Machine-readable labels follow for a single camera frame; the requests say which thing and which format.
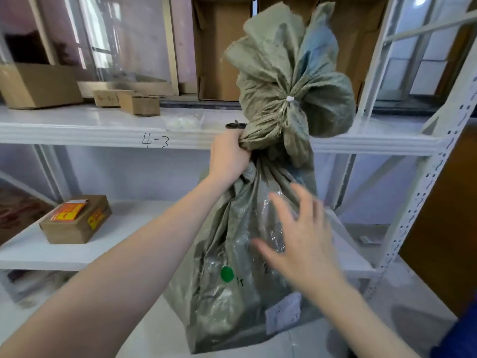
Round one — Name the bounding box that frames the person's right hand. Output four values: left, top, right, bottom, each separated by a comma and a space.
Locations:
253, 182, 348, 296

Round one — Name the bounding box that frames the person's left hand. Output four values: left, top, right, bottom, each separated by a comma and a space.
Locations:
207, 130, 254, 187

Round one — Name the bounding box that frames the grey-green woven sack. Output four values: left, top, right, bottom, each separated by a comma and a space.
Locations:
164, 1, 357, 355

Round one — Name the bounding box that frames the person's right forearm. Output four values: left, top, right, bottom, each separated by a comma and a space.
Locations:
300, 272, 423, 358

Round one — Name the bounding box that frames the person's left forearm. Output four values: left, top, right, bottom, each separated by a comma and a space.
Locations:
0, 174, 235, 358

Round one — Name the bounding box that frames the small clear plastic bag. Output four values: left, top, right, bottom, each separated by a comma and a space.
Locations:
163, 113, 206, 132

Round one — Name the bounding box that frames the white paper label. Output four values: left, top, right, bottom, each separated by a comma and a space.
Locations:
265, 292, 302, 335

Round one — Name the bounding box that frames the narrow open cardboard box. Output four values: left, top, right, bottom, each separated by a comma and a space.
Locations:
192, 0, 255, 102

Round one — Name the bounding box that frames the brown wooden door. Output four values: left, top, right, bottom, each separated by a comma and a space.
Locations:
398, 125, 477, 318

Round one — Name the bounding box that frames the small flat cardboard box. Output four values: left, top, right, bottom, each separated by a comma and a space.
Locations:
93, 89, 132, 108

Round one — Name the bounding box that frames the wide open cardboard box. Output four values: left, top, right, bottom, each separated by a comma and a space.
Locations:
257, 0, 389, 105

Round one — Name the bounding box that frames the wooden framed glass panel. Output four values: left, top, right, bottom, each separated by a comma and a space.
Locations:
25, 0, 180, 98

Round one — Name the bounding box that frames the white metal shelving rack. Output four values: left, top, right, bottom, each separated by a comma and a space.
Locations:
0, 0, 477, 307

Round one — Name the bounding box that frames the cardboard box with yellow labels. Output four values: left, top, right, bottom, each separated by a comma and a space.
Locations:
39, 195, 113, 245

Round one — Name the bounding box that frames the white framed window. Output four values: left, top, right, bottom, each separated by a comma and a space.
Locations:
376, 0, 477, 105

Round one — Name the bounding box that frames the blue garment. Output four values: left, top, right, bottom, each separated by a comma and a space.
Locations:
430, 305, 477, 358

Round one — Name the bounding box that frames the large closed cardboard box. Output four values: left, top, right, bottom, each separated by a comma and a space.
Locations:
0, 63, 84, 109

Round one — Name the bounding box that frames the large clear plastic bag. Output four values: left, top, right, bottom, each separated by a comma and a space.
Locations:
0, 269, 77, 308

